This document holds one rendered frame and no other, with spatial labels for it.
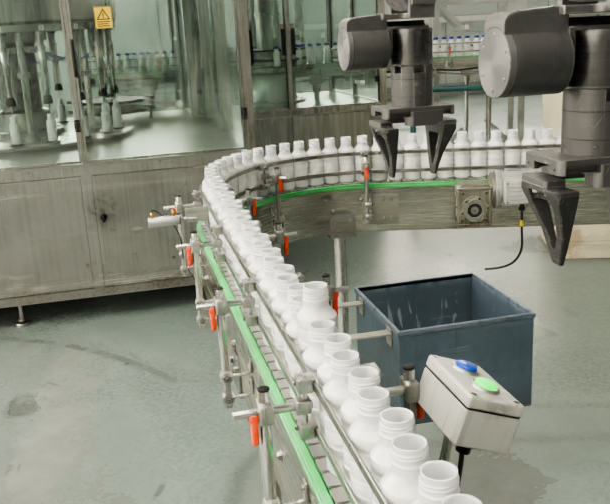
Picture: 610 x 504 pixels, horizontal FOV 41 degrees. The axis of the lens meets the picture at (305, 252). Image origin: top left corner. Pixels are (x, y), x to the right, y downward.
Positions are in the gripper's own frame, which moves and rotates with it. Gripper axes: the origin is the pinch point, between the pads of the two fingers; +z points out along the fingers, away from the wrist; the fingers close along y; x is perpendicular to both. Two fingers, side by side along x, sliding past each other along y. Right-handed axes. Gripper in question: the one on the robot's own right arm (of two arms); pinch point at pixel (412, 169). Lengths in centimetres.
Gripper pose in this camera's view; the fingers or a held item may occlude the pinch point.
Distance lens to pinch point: 117.0
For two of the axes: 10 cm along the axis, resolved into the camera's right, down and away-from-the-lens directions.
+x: 2.6, 2.5, -9.3
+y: -9.6, 1.1, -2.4
